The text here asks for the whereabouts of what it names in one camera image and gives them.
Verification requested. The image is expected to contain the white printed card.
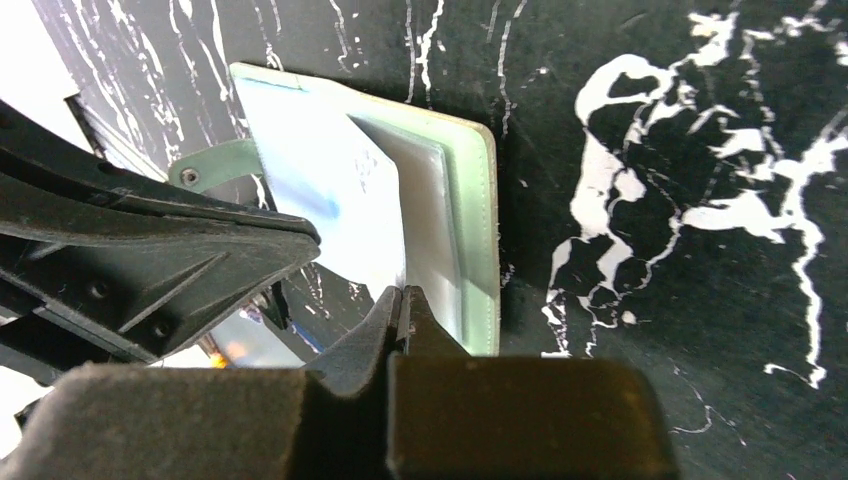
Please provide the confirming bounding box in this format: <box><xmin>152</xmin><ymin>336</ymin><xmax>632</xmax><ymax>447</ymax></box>
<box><xmin>234</xmin><ymin>75</ymin><xmax>407</xmax><ymax>298</ymax></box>

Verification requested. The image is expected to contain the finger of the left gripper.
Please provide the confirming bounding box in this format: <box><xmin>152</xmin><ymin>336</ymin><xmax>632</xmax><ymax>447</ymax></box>
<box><xmin>1</xmin><ymin>104</ymin><xmax>320</xmax><ymax>365</ymax></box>

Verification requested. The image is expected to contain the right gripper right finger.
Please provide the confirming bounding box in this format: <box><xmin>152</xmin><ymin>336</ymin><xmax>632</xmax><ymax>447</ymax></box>
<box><xmin>387</xmin><ymin>287</ymin><xmax>679</xmax><ymax>479</ymax></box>

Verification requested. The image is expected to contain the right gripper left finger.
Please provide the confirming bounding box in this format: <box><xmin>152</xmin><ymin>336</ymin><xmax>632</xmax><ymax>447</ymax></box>
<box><xmin>1</xmin><ymin>287</ymin><xmax>402</xmax><ymax>479</ymax></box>

